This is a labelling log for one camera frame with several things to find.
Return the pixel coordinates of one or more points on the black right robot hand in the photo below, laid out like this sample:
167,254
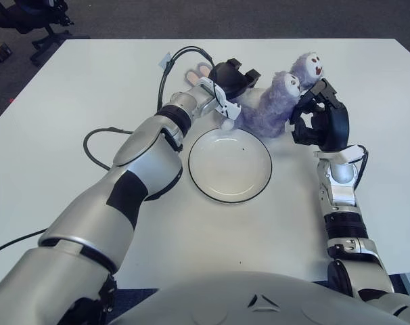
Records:
333,125

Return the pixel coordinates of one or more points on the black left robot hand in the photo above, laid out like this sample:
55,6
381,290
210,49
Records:
230,79

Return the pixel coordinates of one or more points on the purple plush bunny doll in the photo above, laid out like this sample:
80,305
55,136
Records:
262,111

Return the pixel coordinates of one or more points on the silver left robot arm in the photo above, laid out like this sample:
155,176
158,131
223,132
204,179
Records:
147,159

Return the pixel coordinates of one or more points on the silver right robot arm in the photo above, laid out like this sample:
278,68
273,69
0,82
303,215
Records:
342,193

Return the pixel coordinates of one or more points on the white plate black rim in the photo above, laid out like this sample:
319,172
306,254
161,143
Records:
230,169

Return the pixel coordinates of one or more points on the grey robot torso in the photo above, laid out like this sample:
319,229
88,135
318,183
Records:
225,298

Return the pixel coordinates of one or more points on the black office chair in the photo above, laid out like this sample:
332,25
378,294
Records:
20,18

